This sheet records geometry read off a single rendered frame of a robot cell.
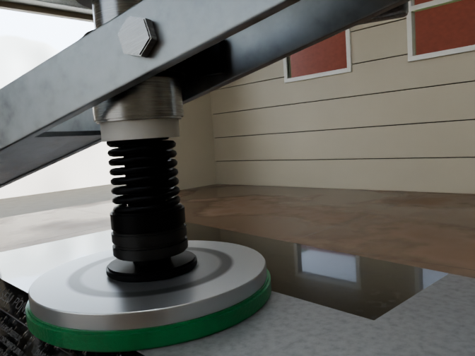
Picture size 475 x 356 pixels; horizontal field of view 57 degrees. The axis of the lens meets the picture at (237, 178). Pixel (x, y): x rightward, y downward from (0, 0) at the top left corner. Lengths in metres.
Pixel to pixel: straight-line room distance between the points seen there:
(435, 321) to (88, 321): 0.25
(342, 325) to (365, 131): 6.88
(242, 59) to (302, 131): 7.50
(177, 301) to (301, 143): 7.58
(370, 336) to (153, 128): 0.23
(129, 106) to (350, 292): 0.25
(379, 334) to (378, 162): 6.81
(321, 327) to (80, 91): 0.26
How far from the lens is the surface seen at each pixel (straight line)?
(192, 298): 0.34
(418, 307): 0.39
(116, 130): 0.38
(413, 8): 7.01
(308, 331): 0.34
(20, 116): 0.43
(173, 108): 0.39
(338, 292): 0.41
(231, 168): 9.09
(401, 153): 6.96
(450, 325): 0.36
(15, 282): 0.56
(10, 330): 0.50
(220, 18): 0.31
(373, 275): 0.46
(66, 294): 0.39
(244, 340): 0.33
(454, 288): 0.44
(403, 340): 0.33
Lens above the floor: 0.97
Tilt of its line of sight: 5 degrees down
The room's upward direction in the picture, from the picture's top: 4 degrees counter-clockwise
